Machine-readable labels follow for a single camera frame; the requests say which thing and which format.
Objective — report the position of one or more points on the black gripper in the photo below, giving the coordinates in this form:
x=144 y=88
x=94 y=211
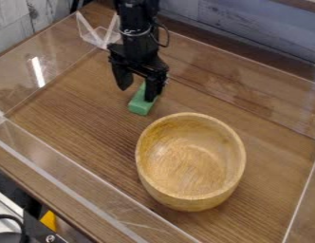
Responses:
x=134 y=56

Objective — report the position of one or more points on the green rectangular block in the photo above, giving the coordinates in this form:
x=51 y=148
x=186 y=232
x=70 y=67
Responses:
x=138 y=106

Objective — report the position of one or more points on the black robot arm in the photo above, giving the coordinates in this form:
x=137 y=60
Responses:
x=138 y=17

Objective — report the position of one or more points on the brown wooden bowl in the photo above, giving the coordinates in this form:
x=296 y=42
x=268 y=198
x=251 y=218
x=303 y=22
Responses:
x=190 y=160

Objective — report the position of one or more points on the yellow sticker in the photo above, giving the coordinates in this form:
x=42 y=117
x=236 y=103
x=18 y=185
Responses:
x=49 y=221

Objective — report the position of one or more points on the clear acrylic corner bracket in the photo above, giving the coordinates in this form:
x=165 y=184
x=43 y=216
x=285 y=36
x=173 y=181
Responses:
x=100 y=36

